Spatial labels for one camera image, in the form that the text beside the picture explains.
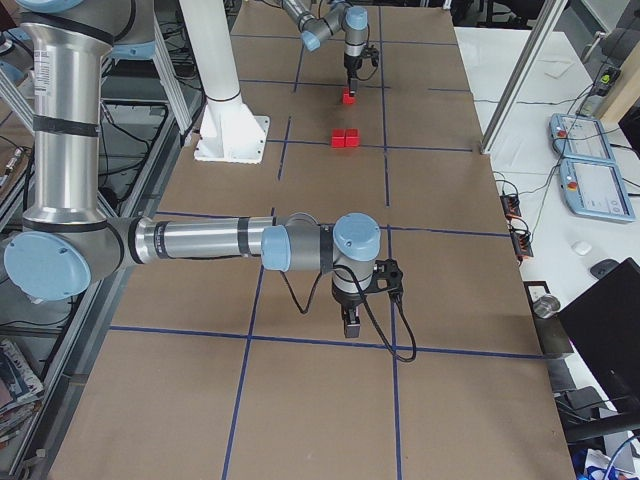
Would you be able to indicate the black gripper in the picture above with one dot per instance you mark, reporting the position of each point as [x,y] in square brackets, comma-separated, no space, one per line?
[352,68]
[348,299]

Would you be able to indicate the red cube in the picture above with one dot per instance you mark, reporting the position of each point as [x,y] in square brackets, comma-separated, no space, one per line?
[348,98]
[338,138]
[352,138]

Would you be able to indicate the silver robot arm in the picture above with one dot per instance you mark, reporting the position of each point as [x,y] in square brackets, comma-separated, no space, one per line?
[342,17]

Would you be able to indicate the orange circuit board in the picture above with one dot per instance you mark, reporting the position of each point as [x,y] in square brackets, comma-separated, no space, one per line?
[511,206]
[521,240]

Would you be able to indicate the metal cup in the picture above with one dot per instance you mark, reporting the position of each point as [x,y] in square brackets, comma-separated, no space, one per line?
[546,306]

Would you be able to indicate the upper blue teach pendant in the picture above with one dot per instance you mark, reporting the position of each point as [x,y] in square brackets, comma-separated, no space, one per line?
[580,137]

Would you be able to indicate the blue teach pendant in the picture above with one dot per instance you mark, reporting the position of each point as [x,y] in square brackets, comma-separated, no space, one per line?
[580,137]
[594,189]

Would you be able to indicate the black laptop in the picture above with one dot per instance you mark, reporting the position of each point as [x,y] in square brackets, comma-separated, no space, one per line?
[603,325]

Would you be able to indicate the black computer mouse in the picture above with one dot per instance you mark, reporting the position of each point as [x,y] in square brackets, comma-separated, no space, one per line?
[603,267]

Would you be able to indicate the lower blue teach pendant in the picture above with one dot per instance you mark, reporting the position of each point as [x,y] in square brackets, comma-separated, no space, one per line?
[594,189]

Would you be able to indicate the stack of books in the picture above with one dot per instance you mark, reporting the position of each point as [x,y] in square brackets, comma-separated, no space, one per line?
[21,390]

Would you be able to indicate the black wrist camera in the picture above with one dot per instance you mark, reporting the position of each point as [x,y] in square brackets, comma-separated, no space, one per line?
[388,277]
[371,53]

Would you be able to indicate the white pedestal column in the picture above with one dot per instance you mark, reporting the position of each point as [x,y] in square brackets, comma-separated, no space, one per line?
[229,131]

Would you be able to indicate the aluminium frame post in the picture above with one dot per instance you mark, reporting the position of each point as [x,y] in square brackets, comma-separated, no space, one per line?
[549,16]

